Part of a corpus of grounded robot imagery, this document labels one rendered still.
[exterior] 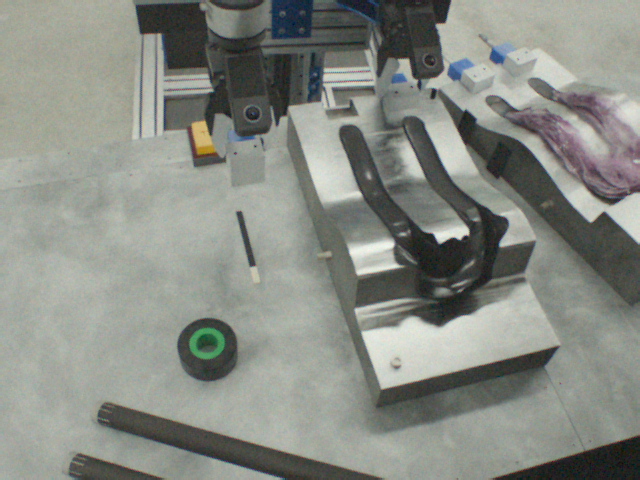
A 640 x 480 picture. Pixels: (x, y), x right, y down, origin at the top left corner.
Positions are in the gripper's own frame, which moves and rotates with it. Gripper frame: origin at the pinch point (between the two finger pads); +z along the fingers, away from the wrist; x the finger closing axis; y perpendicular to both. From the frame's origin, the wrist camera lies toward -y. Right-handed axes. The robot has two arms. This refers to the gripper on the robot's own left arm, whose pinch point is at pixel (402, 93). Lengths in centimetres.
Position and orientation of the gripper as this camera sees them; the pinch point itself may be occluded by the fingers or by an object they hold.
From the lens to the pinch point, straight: 116.4
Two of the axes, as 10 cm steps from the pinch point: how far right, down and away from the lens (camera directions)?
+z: -0.7, 6.0, 8.0
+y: -2.7, -7.8, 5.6
